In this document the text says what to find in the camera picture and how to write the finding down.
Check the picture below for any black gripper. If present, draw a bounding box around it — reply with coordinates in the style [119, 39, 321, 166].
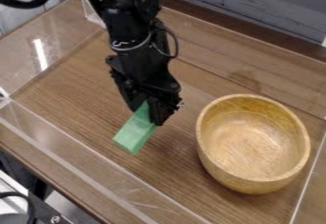
[106, 38, 181, 126]

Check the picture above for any green rectangular block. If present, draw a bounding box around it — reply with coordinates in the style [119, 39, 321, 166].
[112, 102, 157, 154]

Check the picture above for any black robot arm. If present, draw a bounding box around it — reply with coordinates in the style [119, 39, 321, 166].
[87, 0, 181, 126]

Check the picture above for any brown wooden bowl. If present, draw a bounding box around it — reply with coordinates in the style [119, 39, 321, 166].
[197, 93, 312, 194]

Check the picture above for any clear acrylic front wall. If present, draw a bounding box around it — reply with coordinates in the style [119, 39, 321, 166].
[0, 98, 211, 224]

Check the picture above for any black metal table frame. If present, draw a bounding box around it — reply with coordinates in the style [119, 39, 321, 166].
[0, 150, 75, 224]

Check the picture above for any black cable lower left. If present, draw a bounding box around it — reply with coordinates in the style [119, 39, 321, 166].
[0, 191, 38, 224]

